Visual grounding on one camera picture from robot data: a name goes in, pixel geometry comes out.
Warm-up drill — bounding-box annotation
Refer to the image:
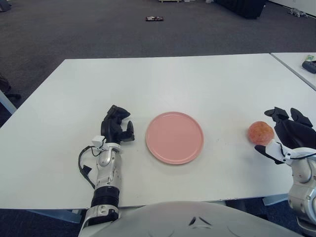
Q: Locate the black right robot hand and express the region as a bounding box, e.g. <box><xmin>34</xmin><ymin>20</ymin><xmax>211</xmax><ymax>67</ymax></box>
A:
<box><xmin>254</xmin><ymin>107</ymin><xmax>316</xmax><ymax>165</ymax></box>

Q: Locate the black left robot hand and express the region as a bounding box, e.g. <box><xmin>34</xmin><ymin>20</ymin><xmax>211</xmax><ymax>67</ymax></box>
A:
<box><xmin>100</xmin><ymin>105</ymin><xmax>136</xmax><ymax>144</ymax></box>

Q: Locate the red yellow apple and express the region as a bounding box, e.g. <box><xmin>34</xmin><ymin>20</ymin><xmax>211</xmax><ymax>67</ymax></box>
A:
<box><xmin>246</xmin><ymin>120</ymin><xmax>275</xmax><ymax>146</ymax></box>

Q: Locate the pink round plate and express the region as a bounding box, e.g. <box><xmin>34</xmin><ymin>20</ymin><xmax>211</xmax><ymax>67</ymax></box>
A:
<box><xmin>145</xmin><ymin>111</ymin><xmax>205</xmax><ymax>165</ymax></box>

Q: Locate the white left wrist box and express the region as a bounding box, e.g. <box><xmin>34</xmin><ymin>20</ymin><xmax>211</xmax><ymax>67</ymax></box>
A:
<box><xmin>91</xmin><ymin>135</ymin><xmax>106</xmax><ymax>149</ymax></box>

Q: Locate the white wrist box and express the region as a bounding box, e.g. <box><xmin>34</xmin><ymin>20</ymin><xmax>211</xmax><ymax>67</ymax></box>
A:
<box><xmin>91</xmin><ymin>135</ymin><xmax>106</xmax><ymax>149</ymax></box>
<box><xmin>265</xmin><ymin>140</ymin><xmax>284</xmax><ymax>161</ymax></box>

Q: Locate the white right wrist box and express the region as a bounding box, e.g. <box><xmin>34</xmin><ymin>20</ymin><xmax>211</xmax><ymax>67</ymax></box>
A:
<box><xmin>265</xmin><ymin>140</ymin><xmax>284</xmax><ymax>161</ymax></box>

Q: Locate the dark grey handheld controller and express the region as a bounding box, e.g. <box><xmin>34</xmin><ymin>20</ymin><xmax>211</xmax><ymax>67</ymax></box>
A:
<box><xmin>301</xmin><ymin>60</ymin><xmax>316</xmax><ymax>74</ymax></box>

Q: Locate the white desk leg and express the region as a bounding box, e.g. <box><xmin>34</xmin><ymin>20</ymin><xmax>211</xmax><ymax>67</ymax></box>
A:
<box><xmin>0</xmin><ymin>90</ymin><xmax>17</xmax><ymax>116</ymax></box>

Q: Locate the black office chair base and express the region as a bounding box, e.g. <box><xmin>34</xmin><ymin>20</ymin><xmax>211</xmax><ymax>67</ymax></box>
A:
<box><xmin>0</xmin><ymin>75</ymin><xmax>22</xmax><ymax>101</ymax></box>

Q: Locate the grey white robot torso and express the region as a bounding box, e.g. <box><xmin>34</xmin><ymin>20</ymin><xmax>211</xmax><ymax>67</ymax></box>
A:
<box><xmin>76</xmin><ymin>200</ymin><xmax>302</xmax><ymax>237</ymax></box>

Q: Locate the small grey robot dog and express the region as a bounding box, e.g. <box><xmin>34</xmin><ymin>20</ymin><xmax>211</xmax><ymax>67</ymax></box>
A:
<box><xmin>288</xmin><ymin>7</ymin><xmax>309</xmax><ymax>18</ymax></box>

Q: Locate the black furniture block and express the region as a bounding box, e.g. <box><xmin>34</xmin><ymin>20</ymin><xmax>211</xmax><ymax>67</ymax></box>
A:
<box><xmin>213</xmin><ymin>0</ymin><xmax>266</xmax><ymax>20</ymax></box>

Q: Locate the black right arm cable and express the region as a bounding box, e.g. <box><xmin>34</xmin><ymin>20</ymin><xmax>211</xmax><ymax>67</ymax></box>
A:
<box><xmin>280</xmin><ymin>143</ymin><xmax>316</xmax><ymax>158</ymax></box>

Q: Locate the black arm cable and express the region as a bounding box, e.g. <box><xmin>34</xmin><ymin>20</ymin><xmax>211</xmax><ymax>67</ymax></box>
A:
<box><xmin>78</xmin><ymin>145</ymin><xmax>104</xmax><ymax>190</ymax></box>
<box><xmin>280</xmin><ymin>143</ymin><xmax>316</xmax><ymax>158</ymax></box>

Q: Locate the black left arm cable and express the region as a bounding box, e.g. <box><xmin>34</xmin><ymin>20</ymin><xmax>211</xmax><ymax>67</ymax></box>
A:
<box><xmin>78</xmin><ymin>145</ymin><xmax>104</xmax><ymax>190</ymax></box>

